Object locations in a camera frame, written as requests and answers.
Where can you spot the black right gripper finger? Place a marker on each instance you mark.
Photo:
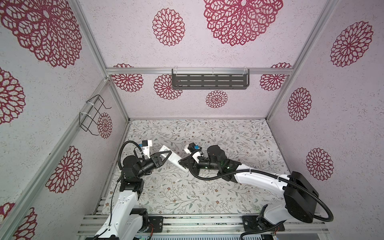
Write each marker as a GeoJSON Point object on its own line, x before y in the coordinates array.
{"type": "Point", "coordinates": [186, 166]}
{"type": "Point", "coordinates": [187, 160]}

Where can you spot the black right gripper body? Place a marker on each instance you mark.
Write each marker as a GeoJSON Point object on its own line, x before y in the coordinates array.
{"type": "Point", "coordinates": [193, 162]}

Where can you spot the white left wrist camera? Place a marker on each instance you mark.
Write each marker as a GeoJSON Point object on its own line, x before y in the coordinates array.
{"type": "Point", "coordinates": [146, 148]}

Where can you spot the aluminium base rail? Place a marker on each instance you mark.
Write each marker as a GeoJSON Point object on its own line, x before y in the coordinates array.
{"type": "Point", "coordinates": [222, 224]}

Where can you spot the white remote control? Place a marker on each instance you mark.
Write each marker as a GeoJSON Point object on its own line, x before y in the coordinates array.
{"type": "Point", "coordinates": [173, 158]}

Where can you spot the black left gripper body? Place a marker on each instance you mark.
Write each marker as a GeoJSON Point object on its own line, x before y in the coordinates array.
{"type": "Point", "coordinates": [155, 161]}

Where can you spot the black wire wall basket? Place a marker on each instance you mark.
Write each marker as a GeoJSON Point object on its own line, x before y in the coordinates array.
{"type": "Point", "coordinates": [89, 117]}

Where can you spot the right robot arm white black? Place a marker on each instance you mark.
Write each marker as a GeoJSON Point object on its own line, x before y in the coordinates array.
{"type": "Point", "coordinates": [294, 190]}

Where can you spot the dark metal wall shelf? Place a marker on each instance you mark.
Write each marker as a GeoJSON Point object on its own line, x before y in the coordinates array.
{"type": "Point", "coordinates": [212, 81]}

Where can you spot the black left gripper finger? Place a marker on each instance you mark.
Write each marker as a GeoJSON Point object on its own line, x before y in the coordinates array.
{"type": "Point", "coordinates": [161, 161]}
{"type": "Point", "coordinates": [164, 154]}

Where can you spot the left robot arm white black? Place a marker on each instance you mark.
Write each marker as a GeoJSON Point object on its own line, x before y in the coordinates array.
{"type": "Point", "coordinates": [125, 220]}

